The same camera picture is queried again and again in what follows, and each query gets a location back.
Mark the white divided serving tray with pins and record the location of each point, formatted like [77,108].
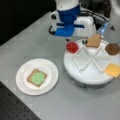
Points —
[87,65]

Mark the toasted bread slice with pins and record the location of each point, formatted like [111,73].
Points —
[94,41]
[36,71]

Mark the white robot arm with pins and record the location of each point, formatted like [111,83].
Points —
[69,7]

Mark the red tomato slice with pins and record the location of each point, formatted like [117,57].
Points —
[72,47]

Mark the yellow cheese slice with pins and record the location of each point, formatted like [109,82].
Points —
[112,70]

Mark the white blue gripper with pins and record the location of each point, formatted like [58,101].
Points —
[63,26]

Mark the brown meat patty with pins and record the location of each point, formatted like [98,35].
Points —
[112,49]

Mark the green lettuce leaf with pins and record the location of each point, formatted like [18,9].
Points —
[37,78]

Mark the white round plate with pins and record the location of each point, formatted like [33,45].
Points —
[25,70]

